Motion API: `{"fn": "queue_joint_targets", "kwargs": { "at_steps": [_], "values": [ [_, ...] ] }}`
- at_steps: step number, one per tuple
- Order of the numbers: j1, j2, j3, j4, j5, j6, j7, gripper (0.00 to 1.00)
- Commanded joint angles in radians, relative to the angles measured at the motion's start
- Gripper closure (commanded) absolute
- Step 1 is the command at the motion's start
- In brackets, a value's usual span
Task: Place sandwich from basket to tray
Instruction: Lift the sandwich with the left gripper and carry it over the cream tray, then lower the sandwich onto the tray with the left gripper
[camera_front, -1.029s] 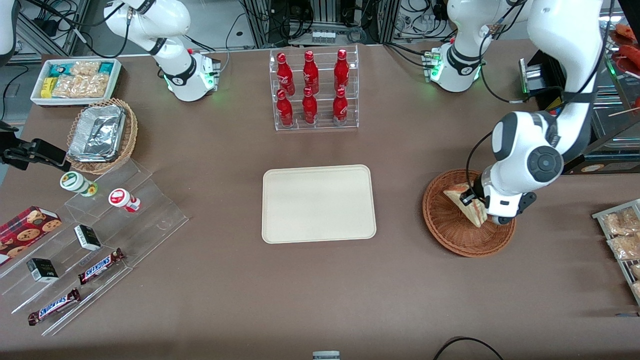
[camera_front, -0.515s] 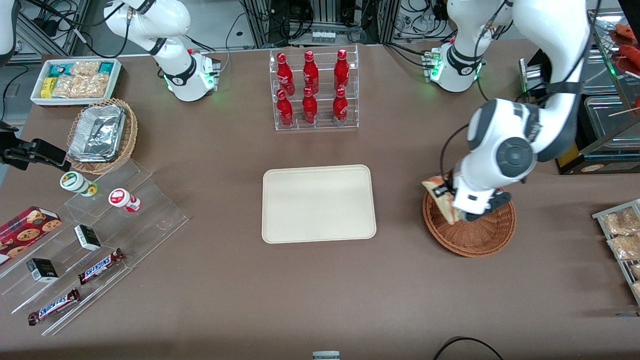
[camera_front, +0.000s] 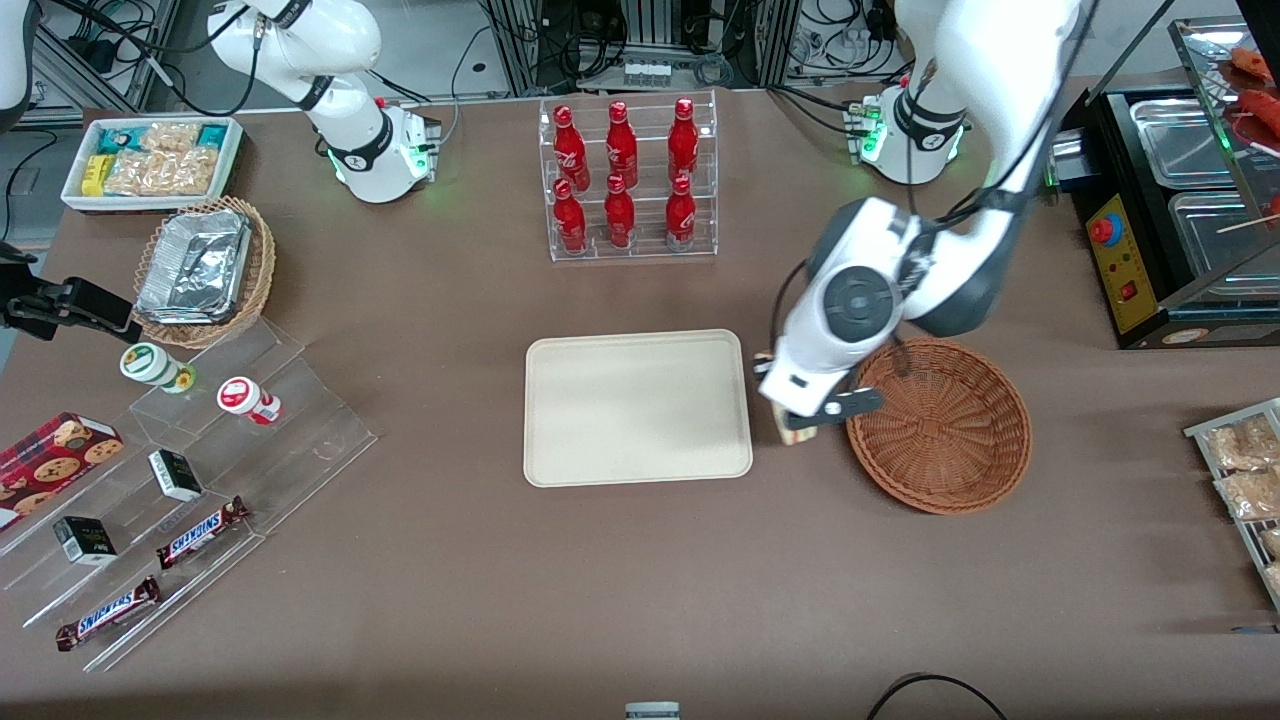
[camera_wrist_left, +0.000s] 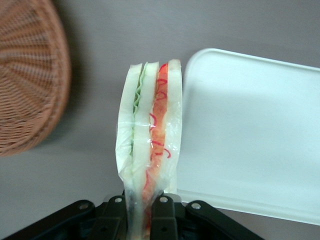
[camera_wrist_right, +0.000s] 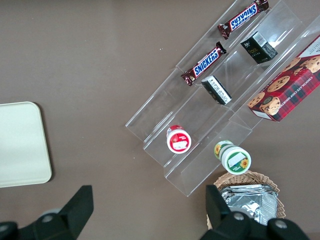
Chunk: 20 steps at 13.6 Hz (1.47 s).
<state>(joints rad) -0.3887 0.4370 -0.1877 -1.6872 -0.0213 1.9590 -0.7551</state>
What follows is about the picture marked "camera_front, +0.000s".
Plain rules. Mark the steel food pan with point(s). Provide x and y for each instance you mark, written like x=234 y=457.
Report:
x=1215 y=240
x=1175 y=140

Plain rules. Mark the red lidded yogurt cup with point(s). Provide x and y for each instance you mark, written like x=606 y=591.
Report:
x=240 y=396

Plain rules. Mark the stacked aluminium foil trays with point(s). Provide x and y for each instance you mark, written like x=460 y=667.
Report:
x=195 y=265

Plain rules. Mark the white rectangular snack bin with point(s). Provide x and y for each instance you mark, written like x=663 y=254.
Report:
x=75 y=200

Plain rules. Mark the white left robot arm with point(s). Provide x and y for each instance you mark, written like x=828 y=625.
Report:
x=1000 y=100

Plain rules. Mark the clear rice cracker bag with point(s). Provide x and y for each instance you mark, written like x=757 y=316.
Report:
x=1250 y=493
x=1270 y=542
x=1245 y=445
x=1274 y=580

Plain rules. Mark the small black box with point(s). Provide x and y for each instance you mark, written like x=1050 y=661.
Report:
x=85 y=540
x=175 y=475

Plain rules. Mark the small grey device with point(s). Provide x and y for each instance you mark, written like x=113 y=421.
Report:
x=652 y=711

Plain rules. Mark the black hot food display case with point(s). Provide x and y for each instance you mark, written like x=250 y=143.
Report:
x=1125 y=270

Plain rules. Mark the clear acrylic stepped shelf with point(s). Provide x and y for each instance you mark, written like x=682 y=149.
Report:
x=300 y=440

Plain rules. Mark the green lidded yogurt cup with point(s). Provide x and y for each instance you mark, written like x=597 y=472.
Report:
x=148 y=364

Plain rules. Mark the red cola bottle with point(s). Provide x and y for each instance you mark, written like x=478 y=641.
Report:
x=619 y=218
x=621 y=148
x=680 y=218
x=683 y=142
x=570 y=150
x=570 y=222

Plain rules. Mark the red plaid cookie box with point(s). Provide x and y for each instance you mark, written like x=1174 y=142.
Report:
x=50 y=465

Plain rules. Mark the brown round wicker basket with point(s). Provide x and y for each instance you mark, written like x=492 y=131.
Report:
x=940 y=440

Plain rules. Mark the small clear cracker bag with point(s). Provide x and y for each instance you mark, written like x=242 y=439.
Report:
x=170 y=135

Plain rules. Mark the teal snack packet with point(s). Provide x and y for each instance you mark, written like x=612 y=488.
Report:
x=120 y=140
x=212 y=135

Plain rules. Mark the aluminium equipment frame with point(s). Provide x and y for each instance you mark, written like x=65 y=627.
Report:
x=650 y=30

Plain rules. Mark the metal snack tray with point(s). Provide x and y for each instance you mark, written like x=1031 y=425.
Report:
x=1200 y=430

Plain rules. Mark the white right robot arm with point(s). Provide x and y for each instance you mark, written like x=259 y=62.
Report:
x=350 y=150

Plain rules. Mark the cream plastic tray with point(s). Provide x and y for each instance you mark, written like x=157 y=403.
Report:
x=600 y=420

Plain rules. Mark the Snickers chocolate bar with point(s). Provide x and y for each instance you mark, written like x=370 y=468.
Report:
x=200 y=533
x=108 y=613

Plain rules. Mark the clear acrylic bottle rack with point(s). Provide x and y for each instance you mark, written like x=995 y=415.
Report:
x=645 y=215

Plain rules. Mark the large clear cracker bag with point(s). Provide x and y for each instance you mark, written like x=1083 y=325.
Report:
x=165 y=172

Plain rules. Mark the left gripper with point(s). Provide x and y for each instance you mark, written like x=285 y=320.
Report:
x=759 y=368

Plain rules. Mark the yellow snack packet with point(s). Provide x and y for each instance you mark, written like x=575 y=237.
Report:
x=95 y=175

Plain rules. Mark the light oval wicker basket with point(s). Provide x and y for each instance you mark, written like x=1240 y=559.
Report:
x=262 y=270

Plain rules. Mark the triangle sandwich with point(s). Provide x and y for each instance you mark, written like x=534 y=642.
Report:
x=800 y=433

